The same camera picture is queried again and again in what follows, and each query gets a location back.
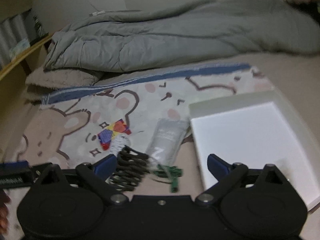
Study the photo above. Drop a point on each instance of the grey sachet pouch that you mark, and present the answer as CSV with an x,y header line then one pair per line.
x,y
166,142

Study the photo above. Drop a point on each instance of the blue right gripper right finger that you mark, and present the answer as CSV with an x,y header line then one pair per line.
x,y
218,167

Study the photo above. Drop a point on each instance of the cartoon bear print cloth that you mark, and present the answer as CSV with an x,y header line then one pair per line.
x,y
65,131

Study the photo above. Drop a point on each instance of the beige fuzzy pillow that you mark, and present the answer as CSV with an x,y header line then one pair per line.
x,y
40,82

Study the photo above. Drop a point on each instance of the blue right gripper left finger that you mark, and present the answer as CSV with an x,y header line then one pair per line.
x,y
105,167

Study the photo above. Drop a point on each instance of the white shallow box tray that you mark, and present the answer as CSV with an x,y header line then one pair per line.
x,y
257,129

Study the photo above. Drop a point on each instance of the grey quilted duvet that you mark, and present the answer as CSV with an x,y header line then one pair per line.
x,y
128,41

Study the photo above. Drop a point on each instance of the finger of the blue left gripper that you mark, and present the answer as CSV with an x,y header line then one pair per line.
x,y
11,166

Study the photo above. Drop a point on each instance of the dark glass bottle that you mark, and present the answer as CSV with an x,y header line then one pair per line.
x,y
40,33

